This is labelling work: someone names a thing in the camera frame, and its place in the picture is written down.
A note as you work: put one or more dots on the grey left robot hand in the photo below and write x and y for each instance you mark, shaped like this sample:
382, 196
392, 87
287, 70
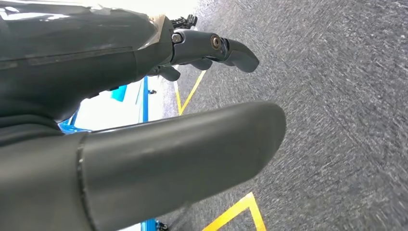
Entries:
79, 47

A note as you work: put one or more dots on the blue metal shelf rack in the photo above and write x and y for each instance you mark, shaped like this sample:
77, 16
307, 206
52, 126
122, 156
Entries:
148, 224
145, 105

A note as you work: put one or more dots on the black ribbed plastic piece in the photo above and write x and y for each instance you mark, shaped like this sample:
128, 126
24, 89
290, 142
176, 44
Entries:
185, 22

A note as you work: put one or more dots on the yellow floor tape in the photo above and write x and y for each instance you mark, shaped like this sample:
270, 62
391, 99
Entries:
237, 207
192, 93

